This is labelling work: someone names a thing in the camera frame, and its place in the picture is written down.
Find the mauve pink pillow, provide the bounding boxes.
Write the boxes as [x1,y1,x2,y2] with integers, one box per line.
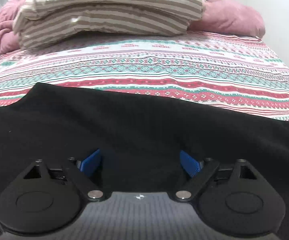
[188,0,266,38]

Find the black pants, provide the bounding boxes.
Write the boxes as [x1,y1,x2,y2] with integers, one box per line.
[0,83,289,239]

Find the patterned red green bedsheet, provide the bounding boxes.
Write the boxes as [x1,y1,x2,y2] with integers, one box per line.
[0,31,289,121]

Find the striped beige pillow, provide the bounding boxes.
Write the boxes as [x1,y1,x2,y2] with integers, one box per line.
[13,0,204,49]

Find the mauve crumpled blanket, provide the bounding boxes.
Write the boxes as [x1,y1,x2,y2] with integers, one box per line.
[0,0,26,55]

